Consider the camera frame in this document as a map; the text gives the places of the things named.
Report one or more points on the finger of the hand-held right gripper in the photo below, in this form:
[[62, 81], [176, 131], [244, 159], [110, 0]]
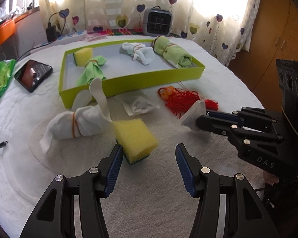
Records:
[[221, 114], [213, 125]]

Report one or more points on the black charger adapter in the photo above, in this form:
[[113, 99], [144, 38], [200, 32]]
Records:
[[51, 33]]

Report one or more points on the yellow sponge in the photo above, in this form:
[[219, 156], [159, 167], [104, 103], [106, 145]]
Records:
[[83, 55], [136, 138]]

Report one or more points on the green tissue packet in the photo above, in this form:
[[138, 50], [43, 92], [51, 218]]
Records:
[[2, 75]]

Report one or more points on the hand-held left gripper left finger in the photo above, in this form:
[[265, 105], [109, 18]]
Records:
[[114, 168]]

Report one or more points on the black smartphone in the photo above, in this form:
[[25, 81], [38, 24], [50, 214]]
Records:
[[33, 75]]

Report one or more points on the white nonwoven pouch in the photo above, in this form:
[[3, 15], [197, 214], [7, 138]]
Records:
[[191, 116]]

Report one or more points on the short white sock bundle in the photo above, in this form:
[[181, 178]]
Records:
[[145, 55]]

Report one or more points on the white terry table cover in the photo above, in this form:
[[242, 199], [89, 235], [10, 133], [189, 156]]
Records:
[[151, 178]]

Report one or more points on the green towel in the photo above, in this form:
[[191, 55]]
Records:
[[173, 54]]

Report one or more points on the crumpled translucent white packet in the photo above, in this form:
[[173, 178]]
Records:
[[139, 105]]

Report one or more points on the person's right hand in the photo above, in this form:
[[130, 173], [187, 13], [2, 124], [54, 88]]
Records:
[[270, 178]]

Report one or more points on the lime green box tray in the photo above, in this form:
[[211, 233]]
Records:
[[144, 79]]

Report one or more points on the long white sock bundle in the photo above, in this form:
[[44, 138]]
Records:
[[64, 124]]

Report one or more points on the white blue power strip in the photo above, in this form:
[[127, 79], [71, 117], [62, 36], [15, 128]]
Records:
[[72, 36]]

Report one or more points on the heart print curtain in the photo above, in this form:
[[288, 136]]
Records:
[[201, 10]]

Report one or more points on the pink white packet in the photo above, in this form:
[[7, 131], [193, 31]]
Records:
[[94, 37]]

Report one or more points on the wooden cabinet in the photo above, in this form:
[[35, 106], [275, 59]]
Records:
[[270, 29]]

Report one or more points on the plaid cloth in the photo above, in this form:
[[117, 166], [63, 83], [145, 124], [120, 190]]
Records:
[[124, 31]]

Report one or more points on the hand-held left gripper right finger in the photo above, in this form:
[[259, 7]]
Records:
[[185, 168]]

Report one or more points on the small green cloth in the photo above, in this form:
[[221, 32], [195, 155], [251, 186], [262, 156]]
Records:
[[89, 74]]

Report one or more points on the clutter of white packets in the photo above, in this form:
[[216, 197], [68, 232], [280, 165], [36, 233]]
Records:
[[1, 17]]

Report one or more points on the grey fan heater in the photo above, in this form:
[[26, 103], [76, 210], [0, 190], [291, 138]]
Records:
[[157, 21]]

